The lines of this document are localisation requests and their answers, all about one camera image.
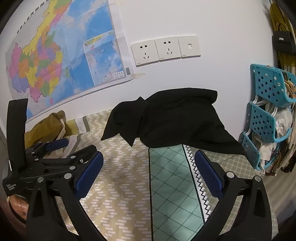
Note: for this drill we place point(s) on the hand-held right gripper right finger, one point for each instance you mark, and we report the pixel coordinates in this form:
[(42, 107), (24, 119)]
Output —
[(209, 173)]

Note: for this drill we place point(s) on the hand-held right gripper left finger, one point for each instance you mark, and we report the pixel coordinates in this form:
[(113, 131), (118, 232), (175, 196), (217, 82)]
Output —
[(89, 178)]

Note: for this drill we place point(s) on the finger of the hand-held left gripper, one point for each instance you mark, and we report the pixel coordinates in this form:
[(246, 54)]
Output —
[(85, 151), (56, 144)]

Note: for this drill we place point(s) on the black garment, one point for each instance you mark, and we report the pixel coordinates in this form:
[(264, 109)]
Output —
[(173, 120)]

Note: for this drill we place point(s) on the hanging beige clothes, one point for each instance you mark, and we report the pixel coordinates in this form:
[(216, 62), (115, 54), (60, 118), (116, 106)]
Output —
[(288, 157)]

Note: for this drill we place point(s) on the person's left hand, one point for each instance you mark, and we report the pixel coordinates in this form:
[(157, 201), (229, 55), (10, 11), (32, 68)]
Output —
[(19, 205)]

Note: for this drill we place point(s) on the mustard garment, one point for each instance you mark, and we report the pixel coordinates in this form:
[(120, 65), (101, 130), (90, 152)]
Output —
[(44, 128)]

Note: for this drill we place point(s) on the crumpled white cloth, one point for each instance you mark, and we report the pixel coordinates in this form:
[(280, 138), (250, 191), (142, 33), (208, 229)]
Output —
[(283, 121)]

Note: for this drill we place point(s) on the black hanging bag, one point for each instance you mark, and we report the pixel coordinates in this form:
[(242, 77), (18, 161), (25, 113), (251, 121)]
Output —
[(283, 41)]

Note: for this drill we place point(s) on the colourful wall map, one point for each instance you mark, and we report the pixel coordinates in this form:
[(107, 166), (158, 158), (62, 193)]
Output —
[(46, 58)]

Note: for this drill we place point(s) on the white wall power socket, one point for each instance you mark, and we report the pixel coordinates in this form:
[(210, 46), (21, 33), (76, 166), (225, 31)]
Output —
[(144, 52), (167, 48)]

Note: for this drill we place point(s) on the white wall data socket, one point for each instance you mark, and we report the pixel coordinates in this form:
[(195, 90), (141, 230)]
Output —
[(189, 46)]

